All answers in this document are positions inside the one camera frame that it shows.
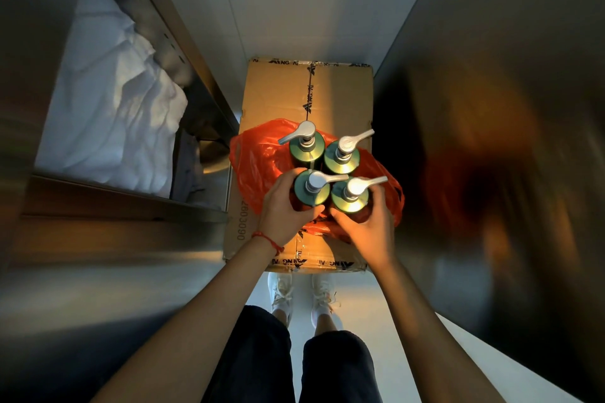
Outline person's left hand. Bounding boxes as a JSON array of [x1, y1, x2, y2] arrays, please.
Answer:
[[256, 167, 327, 251]]

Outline person's right hand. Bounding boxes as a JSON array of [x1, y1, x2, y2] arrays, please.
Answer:
[[329, 183, 398, 272]]

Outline green pump bottle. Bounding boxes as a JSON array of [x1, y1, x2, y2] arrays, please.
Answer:
[[330, 175, 389, 215], [293, 169, 350, 208], [323, 128, 376, 176], [277, 120, 327, 170]]

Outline person's left forearm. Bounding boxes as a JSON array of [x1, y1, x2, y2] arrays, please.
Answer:
[[90, 235, 284, 403]]

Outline person's right forearm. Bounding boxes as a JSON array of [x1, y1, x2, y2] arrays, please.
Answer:
[[373, 257, 506, 403]]

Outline white right shoe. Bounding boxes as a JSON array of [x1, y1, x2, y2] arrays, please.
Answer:
[[310, 273, 343, 330]]

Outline white shoe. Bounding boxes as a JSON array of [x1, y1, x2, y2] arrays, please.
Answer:
[[267, 272, 295, 324], [310, 273, 343, 330]]

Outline orange plastic bag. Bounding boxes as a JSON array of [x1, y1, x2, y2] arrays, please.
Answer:
[[229, 118, 406, 244]]

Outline white left shoe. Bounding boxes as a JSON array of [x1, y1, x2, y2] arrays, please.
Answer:
[[267, 272, 295, 324]]

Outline brown cardboard box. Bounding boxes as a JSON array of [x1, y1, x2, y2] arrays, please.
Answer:
[[222, 56, 374, 274]]

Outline dark grey cloth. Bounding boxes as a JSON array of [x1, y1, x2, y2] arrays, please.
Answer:
[[169, 130, 207, 204]]

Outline black shorts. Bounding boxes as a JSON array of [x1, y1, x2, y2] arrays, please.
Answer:
[[201, 305, 384, 403]]

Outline stainless steel cart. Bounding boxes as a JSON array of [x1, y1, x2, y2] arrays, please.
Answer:
[[0, 0, 241, 403]]

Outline white linen pile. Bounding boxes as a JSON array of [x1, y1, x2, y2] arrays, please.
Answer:
[[34, 0, 189, 199]]

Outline red string bracelet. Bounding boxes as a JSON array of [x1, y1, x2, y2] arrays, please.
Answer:
[[251, 231, 285, 257]]

